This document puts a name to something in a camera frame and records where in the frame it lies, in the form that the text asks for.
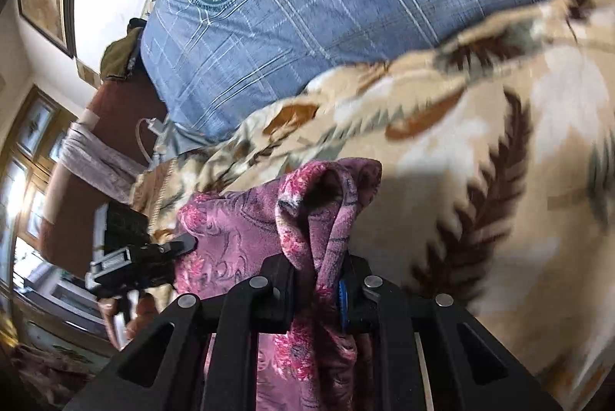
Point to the grey cloth on headboard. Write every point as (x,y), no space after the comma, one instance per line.
(90,159)

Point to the purple floral garment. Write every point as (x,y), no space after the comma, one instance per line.
(307,215)

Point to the left hand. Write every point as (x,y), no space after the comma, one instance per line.
(120,329)

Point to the brown wooden headboard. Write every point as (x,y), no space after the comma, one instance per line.
(114,116)

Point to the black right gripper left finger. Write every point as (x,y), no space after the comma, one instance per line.
(281,299)

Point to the beige leaf pattern blanket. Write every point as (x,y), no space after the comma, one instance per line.
(497,155)

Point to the olive green cloth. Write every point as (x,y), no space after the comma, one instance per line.
(120,57)

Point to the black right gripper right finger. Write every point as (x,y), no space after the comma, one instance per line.
(357,295)

